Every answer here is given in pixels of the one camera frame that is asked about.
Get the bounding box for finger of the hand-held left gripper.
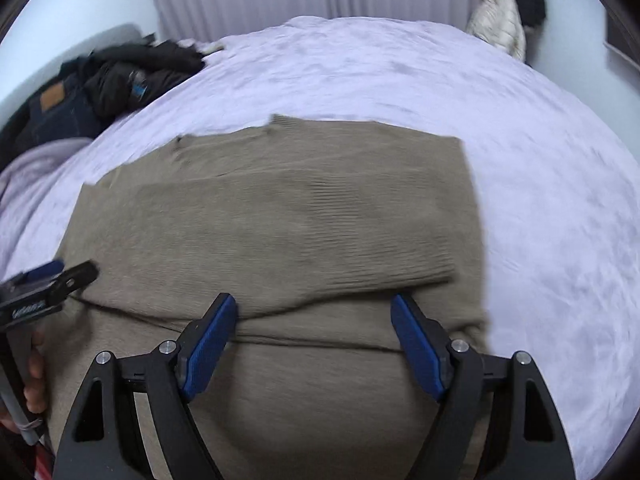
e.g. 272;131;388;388
47;260;99;306
10;259;65;287

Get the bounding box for dark blue jeans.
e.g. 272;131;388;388
15;72;110;155

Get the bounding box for cream puffer jacket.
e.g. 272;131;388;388
466;0;527;63

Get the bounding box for olive knit sweater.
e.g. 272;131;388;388
37;114;493;480

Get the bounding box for lavender fleece blanket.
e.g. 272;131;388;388
0;15;640;480

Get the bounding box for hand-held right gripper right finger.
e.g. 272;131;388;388
391;294;576;480

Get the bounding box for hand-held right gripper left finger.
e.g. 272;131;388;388
52;292;238;480

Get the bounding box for black garment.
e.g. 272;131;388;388
0;102;36;166

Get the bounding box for person's left hand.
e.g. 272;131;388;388
24;332;50;416

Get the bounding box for black jacket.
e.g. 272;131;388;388
60;40;206;122

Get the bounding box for lavender folded duvet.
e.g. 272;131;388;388
0;137;96;261

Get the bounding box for grey padded headboard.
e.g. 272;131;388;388
0;22;157;128

